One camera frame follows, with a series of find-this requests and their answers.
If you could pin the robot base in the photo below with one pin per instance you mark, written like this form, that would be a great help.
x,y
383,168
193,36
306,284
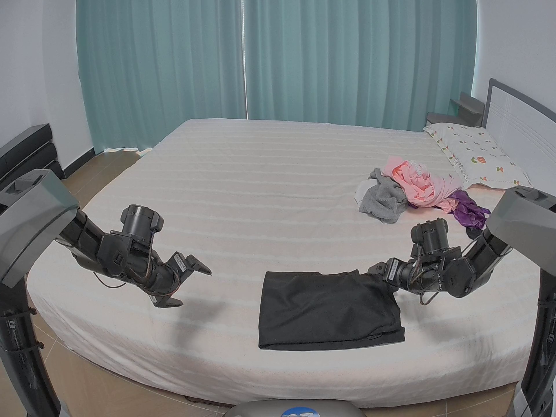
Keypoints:
x,y
295,411

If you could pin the grey bedside table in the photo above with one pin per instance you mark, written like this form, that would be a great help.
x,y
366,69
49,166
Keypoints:
x,y
467,107

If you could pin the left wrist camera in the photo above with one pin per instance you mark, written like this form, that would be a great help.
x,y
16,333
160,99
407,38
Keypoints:
x,y
179,262

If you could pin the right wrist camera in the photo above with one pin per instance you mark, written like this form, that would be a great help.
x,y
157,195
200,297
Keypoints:
x,y
391,269

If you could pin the bed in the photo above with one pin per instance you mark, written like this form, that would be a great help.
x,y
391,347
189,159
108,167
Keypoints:
x,y
260,180

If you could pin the black T-shirt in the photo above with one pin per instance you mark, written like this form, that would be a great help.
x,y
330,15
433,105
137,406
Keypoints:
x,y
325,306

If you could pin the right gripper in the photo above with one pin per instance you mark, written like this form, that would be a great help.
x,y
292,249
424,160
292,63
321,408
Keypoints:
x,y
412,278

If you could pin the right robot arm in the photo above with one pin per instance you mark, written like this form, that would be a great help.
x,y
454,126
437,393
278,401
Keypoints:
x,y
521,224

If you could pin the blue-green curtain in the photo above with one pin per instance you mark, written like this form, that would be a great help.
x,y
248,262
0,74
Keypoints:
x,y
165,59
356,46

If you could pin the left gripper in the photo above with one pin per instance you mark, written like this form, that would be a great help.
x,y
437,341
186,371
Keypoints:
x,y
163,280

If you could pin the pile of clothes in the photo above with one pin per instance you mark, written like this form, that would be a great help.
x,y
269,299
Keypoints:
x,y
412,185

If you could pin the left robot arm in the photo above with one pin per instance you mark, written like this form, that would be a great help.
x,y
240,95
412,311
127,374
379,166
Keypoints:
x,y
34,215

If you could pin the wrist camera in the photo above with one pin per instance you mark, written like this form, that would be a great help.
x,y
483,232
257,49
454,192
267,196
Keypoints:
x,y
391,269
179,262

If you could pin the white printed pillow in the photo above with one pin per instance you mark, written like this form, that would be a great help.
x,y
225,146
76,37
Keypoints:
x,y
482,154

